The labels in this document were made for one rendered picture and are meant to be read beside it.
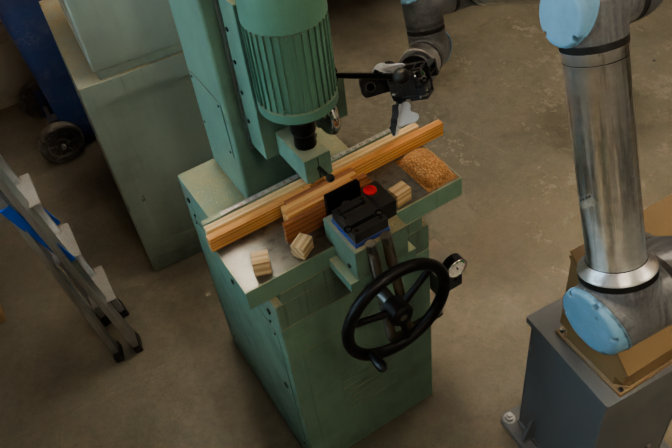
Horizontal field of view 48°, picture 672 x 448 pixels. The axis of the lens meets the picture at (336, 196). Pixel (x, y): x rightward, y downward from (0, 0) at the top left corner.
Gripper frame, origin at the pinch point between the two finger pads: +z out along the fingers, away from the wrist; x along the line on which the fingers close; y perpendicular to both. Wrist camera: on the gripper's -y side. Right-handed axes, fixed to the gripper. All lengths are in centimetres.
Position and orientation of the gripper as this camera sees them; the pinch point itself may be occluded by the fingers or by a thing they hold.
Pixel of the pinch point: (380, 104)
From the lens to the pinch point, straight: 159.6
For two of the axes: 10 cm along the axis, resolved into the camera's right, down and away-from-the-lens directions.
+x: 2.9, 8.7, 4.0
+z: -3.6, 4.9, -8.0
